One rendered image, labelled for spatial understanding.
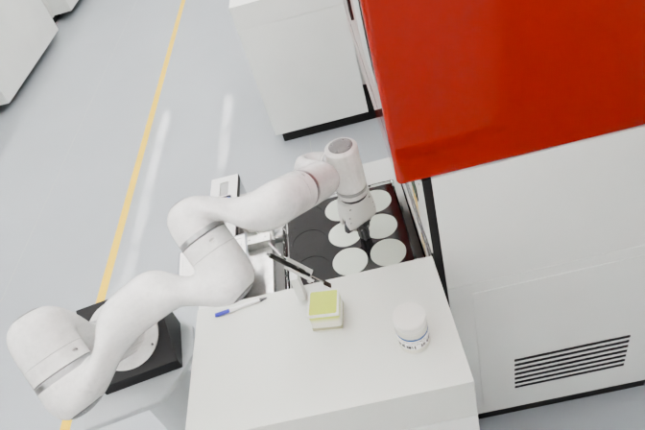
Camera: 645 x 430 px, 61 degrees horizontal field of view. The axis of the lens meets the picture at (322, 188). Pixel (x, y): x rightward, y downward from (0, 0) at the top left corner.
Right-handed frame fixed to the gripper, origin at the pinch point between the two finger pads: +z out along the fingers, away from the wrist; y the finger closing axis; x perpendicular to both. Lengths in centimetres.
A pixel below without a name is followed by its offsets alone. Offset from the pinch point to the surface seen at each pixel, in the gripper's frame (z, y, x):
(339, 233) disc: 2.0, 4.1, -7.0
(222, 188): -4, 20, -49
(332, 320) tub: -8.9, 26.9, 23.2
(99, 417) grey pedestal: 10, 84, -12
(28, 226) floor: 92, 100, -259
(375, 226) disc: 1.9, -4.9, -0.9
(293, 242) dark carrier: 2.0, 15.6, -15.1
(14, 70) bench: 70, 51, -489
